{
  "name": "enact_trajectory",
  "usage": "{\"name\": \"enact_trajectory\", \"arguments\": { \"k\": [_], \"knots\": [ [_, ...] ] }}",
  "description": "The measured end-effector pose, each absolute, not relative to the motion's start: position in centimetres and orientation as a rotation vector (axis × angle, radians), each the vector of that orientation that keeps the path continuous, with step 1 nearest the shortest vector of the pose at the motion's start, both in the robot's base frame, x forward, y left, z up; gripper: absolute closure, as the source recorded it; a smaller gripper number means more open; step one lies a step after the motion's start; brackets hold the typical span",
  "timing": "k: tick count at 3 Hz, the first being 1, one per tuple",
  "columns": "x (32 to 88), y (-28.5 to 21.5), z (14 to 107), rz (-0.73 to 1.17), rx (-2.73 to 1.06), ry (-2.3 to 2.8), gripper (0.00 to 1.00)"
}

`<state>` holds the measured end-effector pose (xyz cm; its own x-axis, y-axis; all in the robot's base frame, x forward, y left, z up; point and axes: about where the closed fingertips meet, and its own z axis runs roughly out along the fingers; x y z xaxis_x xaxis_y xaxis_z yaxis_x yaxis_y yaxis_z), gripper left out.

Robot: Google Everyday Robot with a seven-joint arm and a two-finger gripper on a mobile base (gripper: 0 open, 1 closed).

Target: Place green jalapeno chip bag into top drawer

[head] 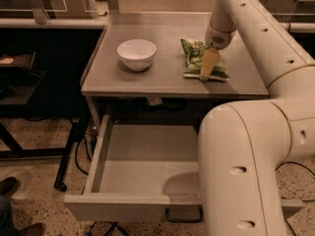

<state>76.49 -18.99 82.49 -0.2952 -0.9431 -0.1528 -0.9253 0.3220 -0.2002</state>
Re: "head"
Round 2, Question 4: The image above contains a brown shoe lower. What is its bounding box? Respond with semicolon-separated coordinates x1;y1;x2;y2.
19;222;45;236

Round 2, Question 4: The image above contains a black floor cable right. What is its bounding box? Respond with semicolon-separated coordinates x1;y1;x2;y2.
275;161;315;204

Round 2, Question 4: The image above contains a brown shoe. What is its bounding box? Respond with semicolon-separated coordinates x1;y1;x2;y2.
19;222;45;236
0;177;20;198

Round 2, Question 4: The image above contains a black floor cable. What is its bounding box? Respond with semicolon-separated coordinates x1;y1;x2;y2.
74;133;98;176
275;161;315;204

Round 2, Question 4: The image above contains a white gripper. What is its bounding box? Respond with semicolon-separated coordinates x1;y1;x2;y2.
199;3;236;81

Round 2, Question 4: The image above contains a brown shoe upper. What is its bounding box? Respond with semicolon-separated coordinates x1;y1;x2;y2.
0;177;20;198

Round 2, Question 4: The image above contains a grey cabinet counter unit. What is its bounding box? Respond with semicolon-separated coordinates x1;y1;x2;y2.
82;0;268;126

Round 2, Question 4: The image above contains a black floor cable left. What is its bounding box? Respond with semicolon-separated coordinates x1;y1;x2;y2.
74;133;98;176

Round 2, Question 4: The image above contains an open grey top drawer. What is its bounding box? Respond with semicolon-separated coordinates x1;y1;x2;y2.
63;114;305;223

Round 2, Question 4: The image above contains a green jalapeno chip bag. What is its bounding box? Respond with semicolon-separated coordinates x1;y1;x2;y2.
180;38;229;82

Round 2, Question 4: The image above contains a black table frame left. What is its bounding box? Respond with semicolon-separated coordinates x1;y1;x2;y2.
0;51;90;193

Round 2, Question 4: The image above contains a white ceramic bowl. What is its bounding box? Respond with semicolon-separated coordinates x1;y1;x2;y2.
117;39;157;72

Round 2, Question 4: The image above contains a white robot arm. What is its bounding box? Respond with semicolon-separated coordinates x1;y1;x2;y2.
198;0;315;236

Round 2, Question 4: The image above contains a black drawer handle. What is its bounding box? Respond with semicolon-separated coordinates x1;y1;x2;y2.
164;207;204;223

